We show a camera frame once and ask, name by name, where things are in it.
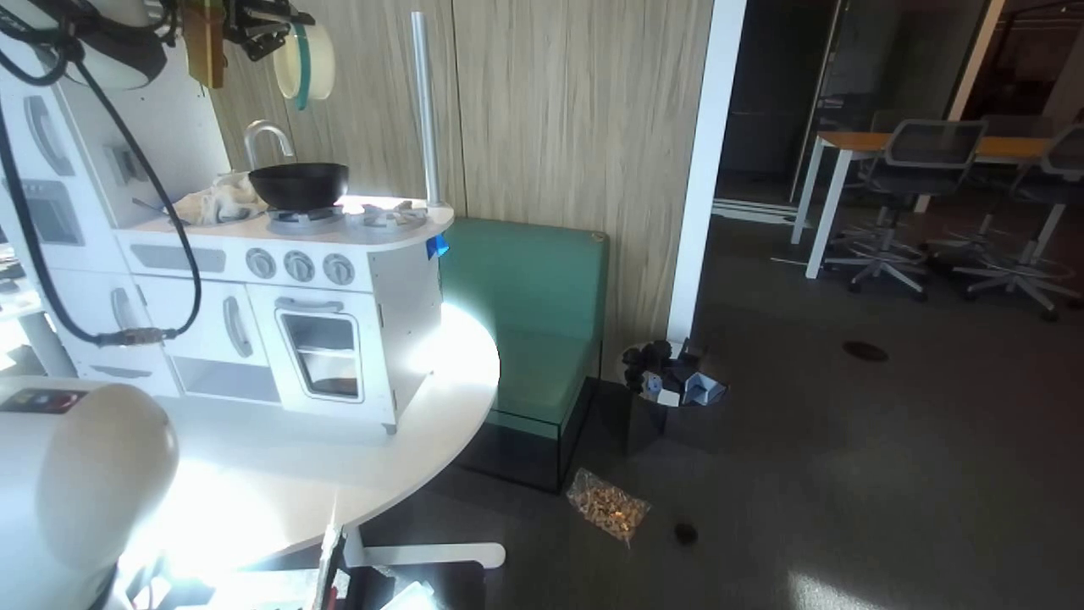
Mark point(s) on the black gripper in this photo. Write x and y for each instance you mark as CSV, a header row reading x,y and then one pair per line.
x,y
257,21

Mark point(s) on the white bowl with green stripe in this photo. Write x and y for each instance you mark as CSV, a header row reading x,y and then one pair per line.
x,y
316,61

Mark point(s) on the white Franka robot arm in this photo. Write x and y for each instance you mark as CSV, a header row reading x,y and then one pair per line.
x,y
81,487

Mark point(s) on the black cooking pot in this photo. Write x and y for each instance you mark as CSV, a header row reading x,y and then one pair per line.
x,y
298,189

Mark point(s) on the silver toy faucet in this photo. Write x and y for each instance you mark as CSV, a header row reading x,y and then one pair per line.
x,y
248,143

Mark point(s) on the thin white pole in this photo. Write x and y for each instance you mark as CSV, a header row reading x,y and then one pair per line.
x,y
421,102

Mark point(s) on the crumpled beige cloth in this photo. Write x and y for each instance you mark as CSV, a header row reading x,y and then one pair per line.
x,y
226,202

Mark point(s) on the small blue tag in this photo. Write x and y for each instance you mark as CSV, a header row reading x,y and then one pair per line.
x,y
439,244

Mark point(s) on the white toy kitchen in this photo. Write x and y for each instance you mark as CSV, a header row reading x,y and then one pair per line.
x,y
226,326

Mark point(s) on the round white table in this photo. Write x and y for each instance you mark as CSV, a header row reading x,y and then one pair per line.
x,y
339,463

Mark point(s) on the pile of dark gadgets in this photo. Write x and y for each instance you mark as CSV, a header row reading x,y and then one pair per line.
x,y
674,367

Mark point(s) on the black storage bin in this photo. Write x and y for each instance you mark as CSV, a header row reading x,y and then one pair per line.
x,y
662,427

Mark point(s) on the gold speckled floor mat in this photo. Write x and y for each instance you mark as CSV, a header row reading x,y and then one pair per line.
x,y
608,506

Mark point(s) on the wood top desk white legs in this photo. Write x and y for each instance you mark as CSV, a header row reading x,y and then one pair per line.
x,y
851,139

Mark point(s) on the small black floor object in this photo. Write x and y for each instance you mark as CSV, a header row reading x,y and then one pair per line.
x,y
687,535

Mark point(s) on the grey mesh office chair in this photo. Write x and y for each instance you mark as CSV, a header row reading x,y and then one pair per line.
x,y
1063,157
925,148

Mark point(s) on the dark round floor cover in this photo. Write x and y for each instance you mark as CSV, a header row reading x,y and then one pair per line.
x,y
867,350

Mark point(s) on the white wall post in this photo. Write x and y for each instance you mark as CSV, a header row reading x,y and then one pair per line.
x,y
705,171

